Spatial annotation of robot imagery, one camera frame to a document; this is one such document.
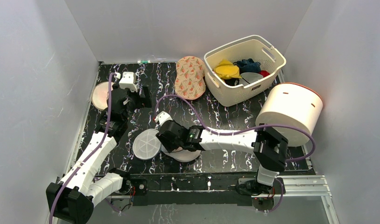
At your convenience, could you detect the white cylindrical drum container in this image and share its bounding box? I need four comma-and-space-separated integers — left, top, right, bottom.
255, 83, 324, 135

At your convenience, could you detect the cream perforated laundry basket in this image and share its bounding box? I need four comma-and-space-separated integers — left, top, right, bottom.
204, 35, 287, 107

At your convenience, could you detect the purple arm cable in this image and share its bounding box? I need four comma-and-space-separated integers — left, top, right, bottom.
153, 94, 316, 163
48, 72, 121, 224

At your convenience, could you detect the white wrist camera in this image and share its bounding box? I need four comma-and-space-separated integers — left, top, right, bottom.
154, 111, 172, 126
119, 71, 138, 92

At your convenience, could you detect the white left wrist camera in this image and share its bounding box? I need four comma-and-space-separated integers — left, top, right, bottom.
119, 71, 138, 92

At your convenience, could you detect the yellow bra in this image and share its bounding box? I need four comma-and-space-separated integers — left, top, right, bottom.
213, 59, 241, 80

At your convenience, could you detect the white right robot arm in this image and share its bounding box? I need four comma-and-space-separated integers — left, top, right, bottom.
156, 120, 289, 193

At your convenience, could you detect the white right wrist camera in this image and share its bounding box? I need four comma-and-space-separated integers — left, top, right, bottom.
154, 111, 172, 126

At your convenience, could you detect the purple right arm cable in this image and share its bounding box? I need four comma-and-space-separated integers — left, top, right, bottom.
153, 94, 316, 163

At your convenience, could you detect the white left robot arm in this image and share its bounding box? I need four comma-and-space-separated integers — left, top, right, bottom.
46, 84, 152, 224

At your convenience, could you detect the floral padded laundry bag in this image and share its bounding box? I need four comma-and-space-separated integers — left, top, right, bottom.
174, 56, 206, 100

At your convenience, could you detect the clothes pile in basket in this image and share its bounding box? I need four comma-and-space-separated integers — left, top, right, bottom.
222, 58, 270, 86

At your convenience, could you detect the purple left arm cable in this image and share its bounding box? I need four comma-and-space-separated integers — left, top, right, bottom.
48, 72, 121, 224

